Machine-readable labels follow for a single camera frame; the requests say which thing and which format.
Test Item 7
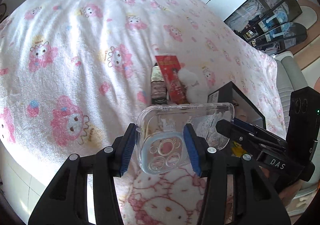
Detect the clear cartoon phone case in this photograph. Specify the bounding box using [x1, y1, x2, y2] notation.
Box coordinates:
[136, 102, 234, 175]

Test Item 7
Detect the brown chocolate snack packet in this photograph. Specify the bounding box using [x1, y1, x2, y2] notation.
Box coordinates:
[151, 64, 168, 105]

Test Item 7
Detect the red poster card pack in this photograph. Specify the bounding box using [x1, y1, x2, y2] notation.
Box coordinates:
[155, 54, 187, 104]

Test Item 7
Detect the yellow snack bag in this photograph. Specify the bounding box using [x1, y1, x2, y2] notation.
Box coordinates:
[231, 141, 247, 157]

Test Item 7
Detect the person right hand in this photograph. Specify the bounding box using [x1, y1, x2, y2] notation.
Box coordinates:
[278, 180, 304, 206]

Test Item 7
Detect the black cardboard storage box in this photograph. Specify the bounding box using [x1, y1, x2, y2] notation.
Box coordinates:
[208, 81, 266, 128]

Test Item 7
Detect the grey padded headboard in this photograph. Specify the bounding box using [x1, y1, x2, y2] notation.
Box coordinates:
[274, 51, 308, 118]

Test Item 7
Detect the pink bunny print blanket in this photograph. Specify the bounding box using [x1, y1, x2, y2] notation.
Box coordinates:
[1, 0, 286, 184]

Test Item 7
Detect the black glass display cabinet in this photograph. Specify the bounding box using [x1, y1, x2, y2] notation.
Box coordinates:
[225, 0, 308, 56]

